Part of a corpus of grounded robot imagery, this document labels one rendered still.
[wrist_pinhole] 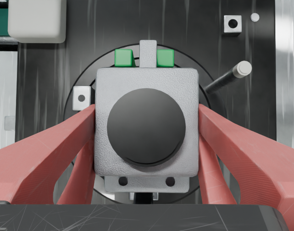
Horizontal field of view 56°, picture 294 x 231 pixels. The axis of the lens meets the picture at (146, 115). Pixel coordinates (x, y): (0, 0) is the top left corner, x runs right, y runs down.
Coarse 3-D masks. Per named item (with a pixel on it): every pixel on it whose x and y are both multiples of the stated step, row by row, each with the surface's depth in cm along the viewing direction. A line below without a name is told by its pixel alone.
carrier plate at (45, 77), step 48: (96, 0) 26; (144, 0) 26; (192, 0) 26; (240, 0) 26; (48, 48) 26; (96, 48) 26; (192, 48) 26; (240, 48) 26; (48, 96) 26; (240, 96) 25; (96, 192) 25
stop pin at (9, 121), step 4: (8, 116) 26; (12, 116) 26; (8, 120) 26; (12, 120) 26; (4, 124) 26; (8, 124) 26; (12, 124) 26; (4, 128) 26; (8, 128) 26; (12, 128) 26
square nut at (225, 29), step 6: (222, 18) 25; (228, 18) 25; (234, 18) 25; (240, 18) 25; (222, 24) 25; (234, 24) 25; (240, 24) 25; (222, 30) 25; (228, 30) 25; (234, 30) 25; (240, 30) 25
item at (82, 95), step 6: (78, 90) 22; (84, 90) 22; (90, 90) 22; (78, 96) 22; (84, 96) 22; (90, 96) 22; (72, 102) 22; (78, 102) 22; (84, 102) 22; (90, 102) 22; (72, 108) 22; (78, 108) 22; (84, 108) 22
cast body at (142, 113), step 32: (96, 96) 12; (128, 96) 10; (160, 96) 10; (192, 96) 11; (96, 128) 11; (128, 128) 10; (160, 128) 10; (192, 128) 11; (96, 160) 11; (128, 160) 10; (160, 160) 10; (192, 160) 11
